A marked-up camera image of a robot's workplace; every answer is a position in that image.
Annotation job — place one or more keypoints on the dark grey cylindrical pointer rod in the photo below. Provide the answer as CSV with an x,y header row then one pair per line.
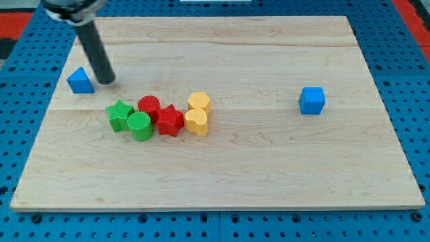
x,y
96,54

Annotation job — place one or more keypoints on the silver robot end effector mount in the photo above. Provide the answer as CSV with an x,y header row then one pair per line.
x,y
74,12

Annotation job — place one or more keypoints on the blue triangular prism block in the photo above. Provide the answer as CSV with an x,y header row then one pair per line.
x,y
79,82

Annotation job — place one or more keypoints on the green star block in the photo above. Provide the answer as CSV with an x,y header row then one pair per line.
x,y
118,115

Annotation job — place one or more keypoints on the red cylinder block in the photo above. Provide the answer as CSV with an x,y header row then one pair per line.
x,y
150,105

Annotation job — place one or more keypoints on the green cylinder block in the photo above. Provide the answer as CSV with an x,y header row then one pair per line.
x,y
140,126

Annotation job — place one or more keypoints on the red star block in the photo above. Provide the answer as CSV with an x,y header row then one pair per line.
x,y
170,121

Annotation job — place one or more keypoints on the yellow hexagon block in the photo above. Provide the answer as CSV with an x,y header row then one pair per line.
x,y
199,100

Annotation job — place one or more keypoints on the yellow heart block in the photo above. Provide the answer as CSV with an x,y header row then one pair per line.
x,y
196,120

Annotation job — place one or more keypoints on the light wooden board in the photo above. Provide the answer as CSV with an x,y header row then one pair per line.
x,y
260,152

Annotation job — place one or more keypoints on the blue cube block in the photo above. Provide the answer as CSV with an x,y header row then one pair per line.
x,y
312,100

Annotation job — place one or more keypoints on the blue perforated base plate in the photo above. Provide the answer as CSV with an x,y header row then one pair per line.
x,y
397,63

